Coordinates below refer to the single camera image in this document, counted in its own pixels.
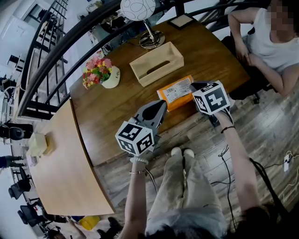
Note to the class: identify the person's right forearm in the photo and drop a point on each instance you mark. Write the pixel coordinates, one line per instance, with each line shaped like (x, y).
(240, 168)

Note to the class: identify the cream tissue box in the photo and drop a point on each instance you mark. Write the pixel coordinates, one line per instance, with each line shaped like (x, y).
(38, 143)

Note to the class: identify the white globe table lamp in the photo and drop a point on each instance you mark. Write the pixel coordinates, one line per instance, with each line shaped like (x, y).
(137, 8)

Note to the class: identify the black picture frame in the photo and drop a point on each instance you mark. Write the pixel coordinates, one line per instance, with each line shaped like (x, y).
(181, 21)

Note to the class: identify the person's white shoe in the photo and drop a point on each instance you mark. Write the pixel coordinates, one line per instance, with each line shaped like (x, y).
(176, 151)
(188, 152)

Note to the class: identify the pink and yellow flowers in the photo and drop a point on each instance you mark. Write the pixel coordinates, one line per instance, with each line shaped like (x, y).
(97, 70)

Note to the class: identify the white flower pot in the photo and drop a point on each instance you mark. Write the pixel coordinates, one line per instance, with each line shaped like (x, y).
(112, 78)

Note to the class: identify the thin metal bangle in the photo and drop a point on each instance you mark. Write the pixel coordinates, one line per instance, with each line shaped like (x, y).
(137, 172)

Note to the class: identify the person's beige trousers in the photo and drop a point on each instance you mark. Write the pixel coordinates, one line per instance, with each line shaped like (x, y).
(187, 198)

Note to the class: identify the black office chair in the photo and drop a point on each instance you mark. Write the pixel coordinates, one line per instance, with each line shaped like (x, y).
(247, 79)

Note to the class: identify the yellow bag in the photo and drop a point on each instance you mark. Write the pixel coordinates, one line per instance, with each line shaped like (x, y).
(90, 222)

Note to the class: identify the black metal railing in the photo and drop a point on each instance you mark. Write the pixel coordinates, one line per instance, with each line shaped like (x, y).
(70, 46)

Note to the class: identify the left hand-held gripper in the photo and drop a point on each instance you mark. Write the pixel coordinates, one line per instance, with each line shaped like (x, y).
(140, 137)

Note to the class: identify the person's left forearm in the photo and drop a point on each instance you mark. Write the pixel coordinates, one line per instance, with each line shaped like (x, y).
(136, 198)

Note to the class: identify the light wooden tissue holder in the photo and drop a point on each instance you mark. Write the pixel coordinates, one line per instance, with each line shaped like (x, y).
(154, 58)

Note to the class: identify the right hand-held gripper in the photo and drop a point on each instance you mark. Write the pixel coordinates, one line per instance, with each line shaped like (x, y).
(211, 98)

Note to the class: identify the orange tissues packet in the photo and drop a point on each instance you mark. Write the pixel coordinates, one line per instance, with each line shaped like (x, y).
(175, 91)

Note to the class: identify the white power strip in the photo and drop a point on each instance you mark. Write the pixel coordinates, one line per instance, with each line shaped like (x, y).
(286, 162)

